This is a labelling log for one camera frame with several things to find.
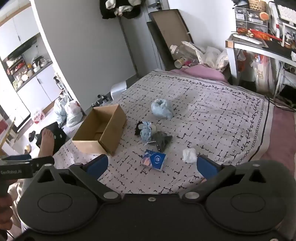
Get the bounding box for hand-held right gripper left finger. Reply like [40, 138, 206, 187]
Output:
[33, 154, 122, 205]

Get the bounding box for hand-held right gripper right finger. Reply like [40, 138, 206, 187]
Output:
[184, 154, 270, 203]

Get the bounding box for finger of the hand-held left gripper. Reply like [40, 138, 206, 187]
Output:
[30, 156, 55, 174]

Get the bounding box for brown cardboard box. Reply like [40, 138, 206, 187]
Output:
[72, 104, 127, 156]

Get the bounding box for light blue fluffy sock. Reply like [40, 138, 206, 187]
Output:
[151, 99, 174, 119]

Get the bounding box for person's left hand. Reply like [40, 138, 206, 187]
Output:
[0, 193, 13, 233]

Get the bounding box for person's foot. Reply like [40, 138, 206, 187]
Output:
[38, 128, 55, 159]

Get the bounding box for white crumpled tissue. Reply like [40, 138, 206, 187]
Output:
[182, 148, 197, 163]

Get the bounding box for red and white plastic bag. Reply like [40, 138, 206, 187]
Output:
[31, 108, 46, 124]

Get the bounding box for dark grey cloth in wrapper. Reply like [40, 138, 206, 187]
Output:
[144, 131, 173, 152]

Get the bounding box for blue card box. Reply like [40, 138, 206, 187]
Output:
[140, 149, 167, 172]

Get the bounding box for white black-patterned blanket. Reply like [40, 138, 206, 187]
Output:
[54, 69, 271, 195]

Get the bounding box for white plastic bags on floor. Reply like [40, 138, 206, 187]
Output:
[54, 95, 84, 127]

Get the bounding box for blue patterned cloth bundle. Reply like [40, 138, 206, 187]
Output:
[141, 121, 153, 142]

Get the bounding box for silver trash bin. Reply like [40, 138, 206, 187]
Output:
[110, 81, 128, 99]

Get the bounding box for kitchen shelf with cookware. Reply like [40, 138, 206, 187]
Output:
[0, 38, 52, 92]

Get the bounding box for white shopping bag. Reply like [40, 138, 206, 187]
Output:
[253, 54, 273, 87]

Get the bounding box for pile of white plastic bags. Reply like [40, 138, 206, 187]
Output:
[181, 41, 229, 70]

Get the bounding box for clothes rack pole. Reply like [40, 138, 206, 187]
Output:
[118, 16, 139, 80]

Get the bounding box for clear plastic bottle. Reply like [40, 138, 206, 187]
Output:
[170, 45, 184, 59]

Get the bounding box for white desk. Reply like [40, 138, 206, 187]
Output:
[225, 33, 296, 100]

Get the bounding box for long white remote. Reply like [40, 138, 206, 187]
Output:
[232, 33, 263, 45]

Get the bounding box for flat brown cardboard panel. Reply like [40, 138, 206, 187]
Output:
[147, 9, 194, 70]

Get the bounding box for clear drawer organizer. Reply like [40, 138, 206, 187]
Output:
[234, 6, 270, 33]

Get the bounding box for hanging black and white clothes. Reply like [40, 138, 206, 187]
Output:
[100, 0, 142, 19]

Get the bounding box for wicker basket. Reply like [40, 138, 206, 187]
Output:
[248, 0, 268, 12]

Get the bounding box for white keyboard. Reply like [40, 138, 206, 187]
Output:
[276, 4, 296, 22]

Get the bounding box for black cables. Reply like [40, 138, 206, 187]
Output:
[265, 94, 296, 110]

